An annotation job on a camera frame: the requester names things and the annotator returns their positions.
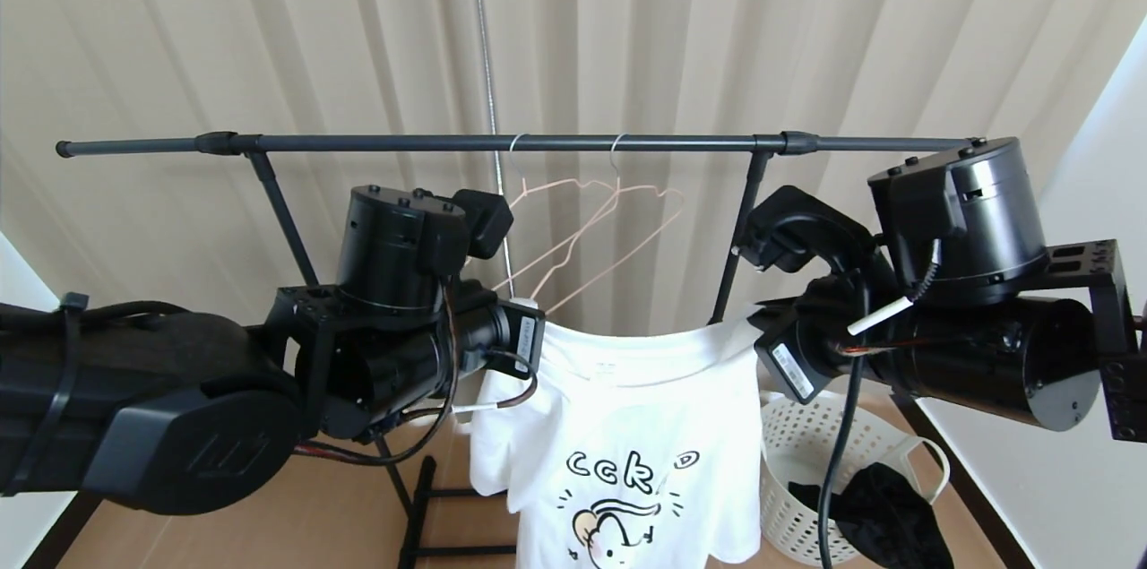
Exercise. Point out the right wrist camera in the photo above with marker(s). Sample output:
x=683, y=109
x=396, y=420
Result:
x=789, y=233

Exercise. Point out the pink clothes hanger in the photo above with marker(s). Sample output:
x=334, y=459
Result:
x=560, y=237
x=641, y=233

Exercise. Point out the black garment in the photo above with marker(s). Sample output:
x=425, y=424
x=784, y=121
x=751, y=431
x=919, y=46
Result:
x=896, y=515

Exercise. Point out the black clothes rack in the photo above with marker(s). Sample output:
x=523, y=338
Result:
x=403, y=142

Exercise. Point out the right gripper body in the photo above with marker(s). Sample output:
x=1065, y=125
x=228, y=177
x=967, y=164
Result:
x=806, y=345

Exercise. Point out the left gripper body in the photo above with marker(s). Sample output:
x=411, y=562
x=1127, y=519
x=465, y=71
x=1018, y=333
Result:
x=502, y=331

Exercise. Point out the beige curtain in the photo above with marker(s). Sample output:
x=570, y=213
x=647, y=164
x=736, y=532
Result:
x=717, y=31

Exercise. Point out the white laundry basket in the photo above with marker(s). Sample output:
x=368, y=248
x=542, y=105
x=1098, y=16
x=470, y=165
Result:
x=789, y=435

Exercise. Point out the white printed t-shirt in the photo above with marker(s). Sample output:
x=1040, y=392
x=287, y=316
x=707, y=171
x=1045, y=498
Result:
x=627, y=408

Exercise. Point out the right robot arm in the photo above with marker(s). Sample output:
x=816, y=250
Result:
x=986, y=363

